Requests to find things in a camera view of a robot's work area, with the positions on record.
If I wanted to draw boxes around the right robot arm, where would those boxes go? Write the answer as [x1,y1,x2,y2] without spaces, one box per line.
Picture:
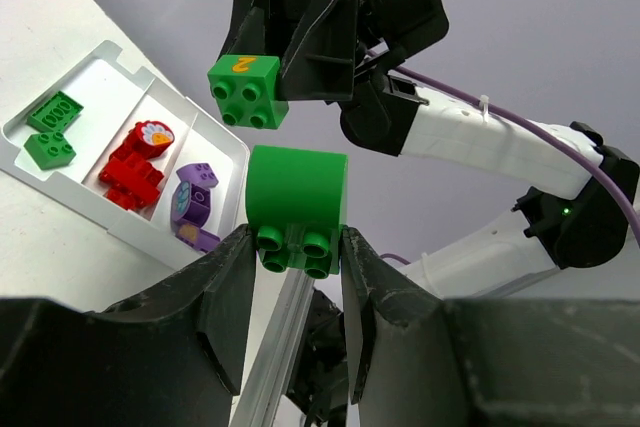
[208,0,639,297]

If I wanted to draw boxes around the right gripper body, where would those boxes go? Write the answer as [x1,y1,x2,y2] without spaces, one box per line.
[349,0,449,85]

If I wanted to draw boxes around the red flower lego brick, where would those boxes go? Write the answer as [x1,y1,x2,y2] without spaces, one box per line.
[127,120,175,159]

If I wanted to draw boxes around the red lego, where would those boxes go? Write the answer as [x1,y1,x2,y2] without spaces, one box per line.
[98,145,164,211]

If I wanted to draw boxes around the aluminium table rail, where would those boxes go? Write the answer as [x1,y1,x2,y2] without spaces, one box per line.
[230,266,314,427]

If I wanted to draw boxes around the purple lego brick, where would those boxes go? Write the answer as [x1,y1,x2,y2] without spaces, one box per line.
[176,162,219,191]

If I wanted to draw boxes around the purple round lego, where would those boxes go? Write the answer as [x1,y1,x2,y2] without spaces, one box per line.
[170,181,220,253]

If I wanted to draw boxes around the green 2x2 lego front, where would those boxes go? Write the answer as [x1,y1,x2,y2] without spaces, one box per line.
[207,54,289,130]

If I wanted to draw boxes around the green 2x3 lego plate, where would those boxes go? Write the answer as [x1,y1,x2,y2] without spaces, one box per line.
[26,91,84,132]

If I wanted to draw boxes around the small green lego brick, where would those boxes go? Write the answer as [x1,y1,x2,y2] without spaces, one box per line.
[24,131,76,170]

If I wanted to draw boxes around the white sorting tray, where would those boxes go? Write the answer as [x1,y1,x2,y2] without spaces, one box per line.
[1,41,249,269]

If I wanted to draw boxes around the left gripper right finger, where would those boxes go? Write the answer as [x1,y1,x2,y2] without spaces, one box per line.
[340,228,639,426]

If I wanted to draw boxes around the green curved lego piece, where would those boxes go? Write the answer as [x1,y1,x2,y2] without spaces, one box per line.
[245,145,348,280]

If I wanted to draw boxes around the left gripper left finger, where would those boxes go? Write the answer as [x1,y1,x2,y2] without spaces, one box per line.
[1,225,256,426]

